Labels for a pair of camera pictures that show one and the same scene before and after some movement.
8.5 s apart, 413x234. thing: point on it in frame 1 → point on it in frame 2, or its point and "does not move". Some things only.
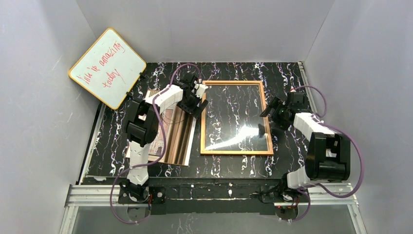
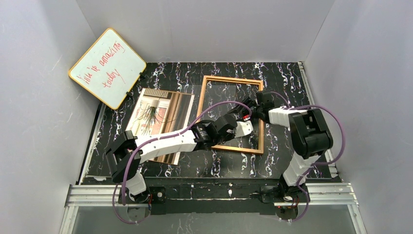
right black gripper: x=271 y=109 → x=253 y=107
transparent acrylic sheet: x=233 y=122 does not move
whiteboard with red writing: x=108 y=68 does not move
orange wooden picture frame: x=270 y=151 → x=200 y=103
